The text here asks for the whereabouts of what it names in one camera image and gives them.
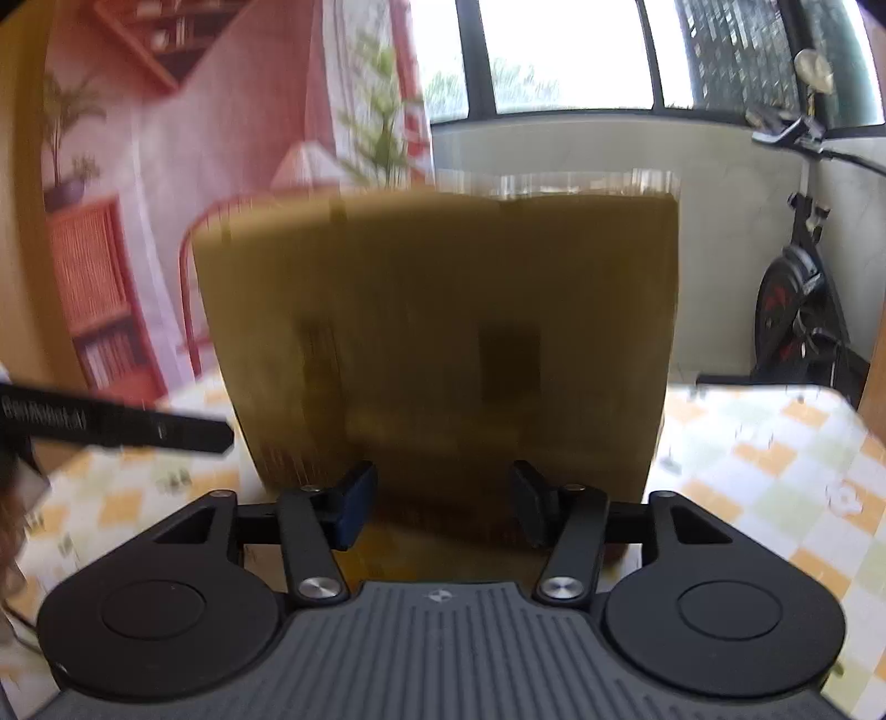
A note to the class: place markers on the cardboard box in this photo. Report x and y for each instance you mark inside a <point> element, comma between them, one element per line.
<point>429,311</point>

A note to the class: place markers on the checkered flower tablecloth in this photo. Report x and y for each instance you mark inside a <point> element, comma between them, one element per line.
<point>761,450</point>

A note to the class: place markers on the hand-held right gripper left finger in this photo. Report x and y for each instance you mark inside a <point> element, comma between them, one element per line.
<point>356,505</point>

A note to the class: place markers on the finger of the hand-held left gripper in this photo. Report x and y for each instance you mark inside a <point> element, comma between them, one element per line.
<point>138,422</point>

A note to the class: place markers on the wooden cabinet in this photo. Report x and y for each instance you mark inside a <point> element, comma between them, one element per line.
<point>21,208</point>

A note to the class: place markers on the black exercise bike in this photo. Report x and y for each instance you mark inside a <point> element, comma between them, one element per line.
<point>789,298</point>

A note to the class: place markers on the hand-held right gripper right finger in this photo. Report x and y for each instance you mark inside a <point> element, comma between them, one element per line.
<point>533,502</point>

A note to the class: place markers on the pink printed wall backdrop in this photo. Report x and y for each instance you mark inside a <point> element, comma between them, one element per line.
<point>207,124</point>

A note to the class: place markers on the black framed window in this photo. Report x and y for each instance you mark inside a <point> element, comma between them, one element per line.
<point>567,48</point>

